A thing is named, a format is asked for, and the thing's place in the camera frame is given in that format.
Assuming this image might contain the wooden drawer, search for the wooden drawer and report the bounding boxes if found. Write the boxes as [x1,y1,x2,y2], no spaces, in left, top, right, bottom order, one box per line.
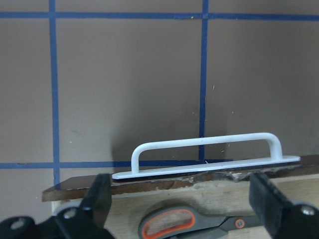
[41,154,319,239]

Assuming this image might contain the grey orange handled scissors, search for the grey orange handled scissors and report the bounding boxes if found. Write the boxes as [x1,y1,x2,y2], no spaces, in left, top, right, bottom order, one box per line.
[138,205,262,239]

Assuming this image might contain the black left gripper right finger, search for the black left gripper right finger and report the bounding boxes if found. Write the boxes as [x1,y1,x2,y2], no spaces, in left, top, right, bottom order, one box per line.
[249,172,319,239]

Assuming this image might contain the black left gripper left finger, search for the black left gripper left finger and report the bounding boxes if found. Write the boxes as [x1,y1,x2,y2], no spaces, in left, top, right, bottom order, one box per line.
[0,174,112,239]

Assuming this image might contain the white drawer handle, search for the white drawer handle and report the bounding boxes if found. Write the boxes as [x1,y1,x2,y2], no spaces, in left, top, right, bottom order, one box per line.
[112,132,301,180]

